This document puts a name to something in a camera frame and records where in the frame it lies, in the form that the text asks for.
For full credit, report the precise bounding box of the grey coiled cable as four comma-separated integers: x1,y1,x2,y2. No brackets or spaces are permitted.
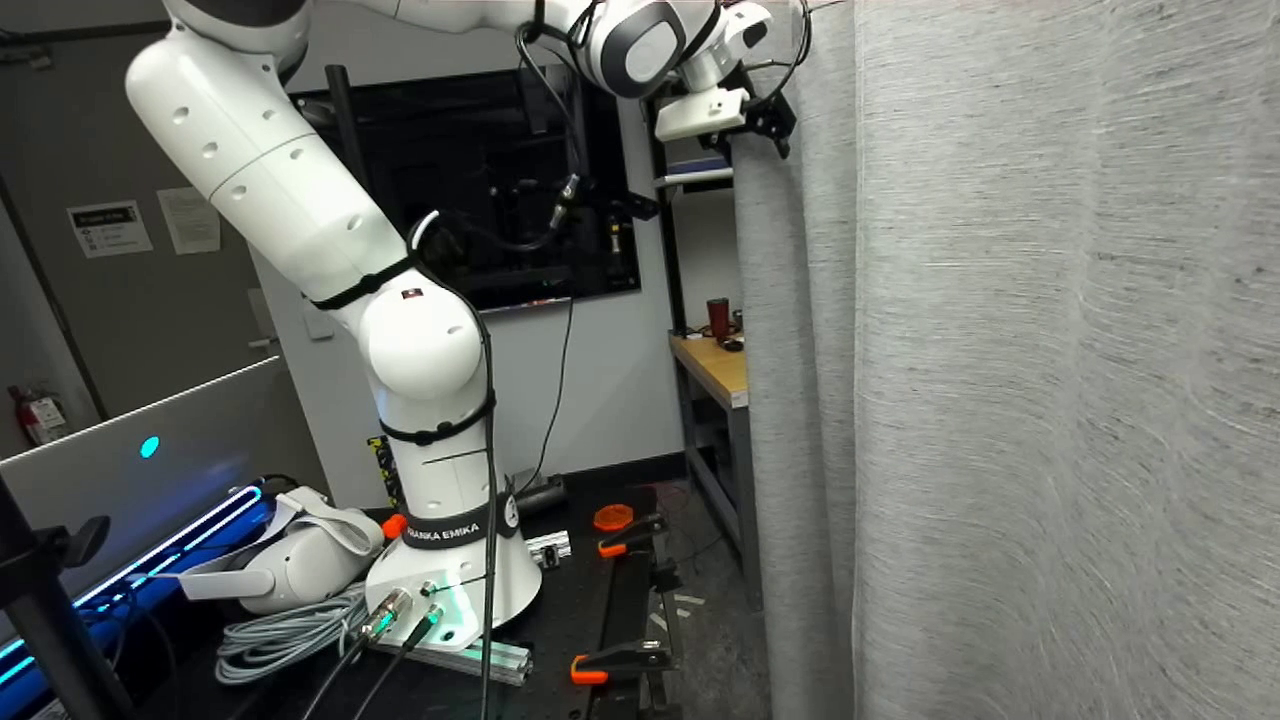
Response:
212,591,373,693

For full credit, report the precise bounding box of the black tripod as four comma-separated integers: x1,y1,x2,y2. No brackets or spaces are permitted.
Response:
0,478,135,720

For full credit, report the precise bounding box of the thin black monitor cable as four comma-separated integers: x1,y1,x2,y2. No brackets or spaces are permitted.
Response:
522,295,579,496

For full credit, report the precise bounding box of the plain white paper sheet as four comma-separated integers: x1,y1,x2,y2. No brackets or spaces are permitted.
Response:
154,183,228,261

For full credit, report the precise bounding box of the red can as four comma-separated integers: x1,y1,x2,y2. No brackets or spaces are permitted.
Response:
704,293,738,345

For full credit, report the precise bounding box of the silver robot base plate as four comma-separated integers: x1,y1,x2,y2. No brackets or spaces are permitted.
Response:
354,573,537,688

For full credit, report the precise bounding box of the red wall device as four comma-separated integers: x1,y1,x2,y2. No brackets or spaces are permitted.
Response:
7,385,66,450

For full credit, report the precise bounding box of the grey door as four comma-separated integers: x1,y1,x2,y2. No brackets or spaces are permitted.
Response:
0,23,287,422

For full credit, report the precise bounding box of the orange black bar clamp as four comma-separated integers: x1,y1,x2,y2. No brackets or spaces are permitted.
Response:
568,638,671,693
586,500,671,566

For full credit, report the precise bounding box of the grey laptop lid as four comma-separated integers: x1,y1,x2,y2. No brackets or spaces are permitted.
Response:
0,357,329,573

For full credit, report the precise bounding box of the small white bracket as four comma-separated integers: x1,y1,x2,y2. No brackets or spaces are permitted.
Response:
520,529,576,567

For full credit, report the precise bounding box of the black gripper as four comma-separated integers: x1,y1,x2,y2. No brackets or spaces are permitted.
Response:
736,51,808,160

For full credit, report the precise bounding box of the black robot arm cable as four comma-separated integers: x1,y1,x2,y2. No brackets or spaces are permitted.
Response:
406,23,592,642

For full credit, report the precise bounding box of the wooden workbench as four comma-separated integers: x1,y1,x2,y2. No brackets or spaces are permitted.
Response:
666,333,755,573

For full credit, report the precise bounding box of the blue glowing device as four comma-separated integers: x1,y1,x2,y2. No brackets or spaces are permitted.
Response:
0,486,275,720

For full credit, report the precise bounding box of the grey fabric curtain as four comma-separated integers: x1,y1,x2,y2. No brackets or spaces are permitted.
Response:
722,0,1280,720

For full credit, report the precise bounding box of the black vertical pole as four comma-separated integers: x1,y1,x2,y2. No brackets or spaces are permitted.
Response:
324,62,376,172

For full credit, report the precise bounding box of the white paper door sign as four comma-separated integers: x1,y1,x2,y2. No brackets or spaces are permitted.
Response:
63,198,154,261

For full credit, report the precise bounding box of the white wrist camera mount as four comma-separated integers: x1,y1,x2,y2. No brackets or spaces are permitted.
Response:
649,79,755,147

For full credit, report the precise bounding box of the white VR headset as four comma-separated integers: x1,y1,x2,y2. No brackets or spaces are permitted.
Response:
177,486,387,615

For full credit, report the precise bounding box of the black wall monitor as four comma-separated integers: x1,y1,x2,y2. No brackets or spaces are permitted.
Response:
290,67,642,312

